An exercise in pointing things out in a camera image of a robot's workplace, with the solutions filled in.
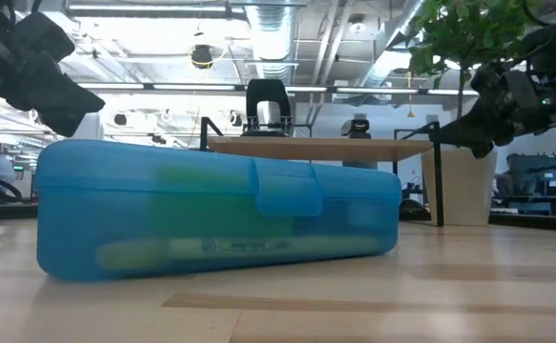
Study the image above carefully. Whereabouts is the green yellow crayon box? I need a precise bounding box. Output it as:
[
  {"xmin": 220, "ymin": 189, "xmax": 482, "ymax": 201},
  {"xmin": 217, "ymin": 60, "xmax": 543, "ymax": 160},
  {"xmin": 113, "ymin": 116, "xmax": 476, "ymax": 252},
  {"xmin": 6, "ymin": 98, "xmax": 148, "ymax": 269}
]
[{"xmin": 158, "ymin": 165, "xmax": 294, "ymax": 239}]

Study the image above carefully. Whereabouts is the green leafy plant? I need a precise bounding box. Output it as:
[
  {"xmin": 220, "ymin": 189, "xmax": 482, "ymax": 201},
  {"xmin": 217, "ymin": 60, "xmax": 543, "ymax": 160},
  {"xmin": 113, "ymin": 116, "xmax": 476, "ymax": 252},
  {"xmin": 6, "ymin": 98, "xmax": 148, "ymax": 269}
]
[{"xmin": 408, "ymin": 0, "xmax": 541, "ymax": 120}]

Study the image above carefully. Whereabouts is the silver ventilation duct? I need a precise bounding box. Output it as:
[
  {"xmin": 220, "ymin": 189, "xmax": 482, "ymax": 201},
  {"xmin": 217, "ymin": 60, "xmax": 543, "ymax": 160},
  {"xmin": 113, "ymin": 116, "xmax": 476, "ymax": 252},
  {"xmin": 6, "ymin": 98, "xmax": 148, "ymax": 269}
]
[{"xmin": 244, "ymin": 0, "xmax": 303, "ymax": 82}]

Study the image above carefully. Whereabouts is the black pouch on shelf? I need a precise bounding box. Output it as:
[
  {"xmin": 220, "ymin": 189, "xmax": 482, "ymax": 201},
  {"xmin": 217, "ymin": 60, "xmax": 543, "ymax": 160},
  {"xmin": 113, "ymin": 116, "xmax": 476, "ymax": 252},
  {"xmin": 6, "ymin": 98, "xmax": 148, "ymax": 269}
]
[{"xmin": 243, "ymin": 79, "xmax": 294, "ymax": 138}]

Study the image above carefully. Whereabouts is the white pillar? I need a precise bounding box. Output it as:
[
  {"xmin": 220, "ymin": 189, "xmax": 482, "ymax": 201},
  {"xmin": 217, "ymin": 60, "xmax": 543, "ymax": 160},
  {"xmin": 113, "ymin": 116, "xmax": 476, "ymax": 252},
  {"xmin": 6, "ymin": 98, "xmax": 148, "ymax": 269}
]
[{"xmin": 70, "ymin": 111, "xmax": 106, "ymax": 143}]

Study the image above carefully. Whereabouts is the wooden shelf with black legs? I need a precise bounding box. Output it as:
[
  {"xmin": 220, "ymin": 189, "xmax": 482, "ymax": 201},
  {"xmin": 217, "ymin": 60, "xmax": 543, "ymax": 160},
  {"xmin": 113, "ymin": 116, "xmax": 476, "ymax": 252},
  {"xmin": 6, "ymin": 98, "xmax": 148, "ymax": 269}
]
[{"xmin": 200, "ymin": 116, "xmax": 446, "ymax": 228}]

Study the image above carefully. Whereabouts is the white plant pot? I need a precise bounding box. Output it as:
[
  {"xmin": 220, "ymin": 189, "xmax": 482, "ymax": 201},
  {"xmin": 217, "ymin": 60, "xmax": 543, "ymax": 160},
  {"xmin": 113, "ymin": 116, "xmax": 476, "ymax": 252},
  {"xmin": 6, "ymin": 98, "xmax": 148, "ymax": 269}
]
[{"xmin": 420, "ymin": 145, "xmax": 498, "ymax": 227}]

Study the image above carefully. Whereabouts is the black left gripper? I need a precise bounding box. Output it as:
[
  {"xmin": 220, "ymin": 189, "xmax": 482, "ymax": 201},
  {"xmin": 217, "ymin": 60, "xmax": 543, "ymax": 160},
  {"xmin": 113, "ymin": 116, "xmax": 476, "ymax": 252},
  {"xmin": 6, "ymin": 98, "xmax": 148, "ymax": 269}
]
[{"xmin": 0, "ymin": 4, "xmax": 107, "ymax": 138}]

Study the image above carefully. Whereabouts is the long ceiling light strip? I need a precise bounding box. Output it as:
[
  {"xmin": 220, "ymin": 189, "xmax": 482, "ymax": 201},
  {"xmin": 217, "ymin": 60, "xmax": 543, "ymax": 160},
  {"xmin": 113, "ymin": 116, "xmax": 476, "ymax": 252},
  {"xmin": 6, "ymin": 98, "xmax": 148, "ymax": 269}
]
[{"xmin": 75, "ymin": 81, "xmax": 480, "ymax": 96}]

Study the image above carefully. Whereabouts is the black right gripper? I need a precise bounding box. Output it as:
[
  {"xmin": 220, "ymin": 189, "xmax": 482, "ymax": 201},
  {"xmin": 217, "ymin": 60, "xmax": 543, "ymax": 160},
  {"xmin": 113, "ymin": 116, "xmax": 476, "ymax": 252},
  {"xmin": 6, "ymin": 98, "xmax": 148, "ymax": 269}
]
[{"xmin": 428, "ymin": 61, "xmax": 556, "ymax": 160}]

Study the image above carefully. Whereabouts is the black ceiling camera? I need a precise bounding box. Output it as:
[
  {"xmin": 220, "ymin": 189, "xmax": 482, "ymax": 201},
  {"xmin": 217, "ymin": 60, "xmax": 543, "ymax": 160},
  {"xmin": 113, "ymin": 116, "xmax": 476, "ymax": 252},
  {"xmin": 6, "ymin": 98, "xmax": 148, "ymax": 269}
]
[{"xmin": 190, "ymin": 44, "xmax": 215, "ymax": 70}]

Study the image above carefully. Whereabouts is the blue translucent pencil box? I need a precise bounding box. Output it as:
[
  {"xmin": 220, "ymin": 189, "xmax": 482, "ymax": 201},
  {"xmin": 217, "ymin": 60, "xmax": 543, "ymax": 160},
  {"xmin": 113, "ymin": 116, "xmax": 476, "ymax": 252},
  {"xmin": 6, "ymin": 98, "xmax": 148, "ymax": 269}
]
[{"xmin": 33, "ymin": 138, "xmax": 403, "ymax": 282}]

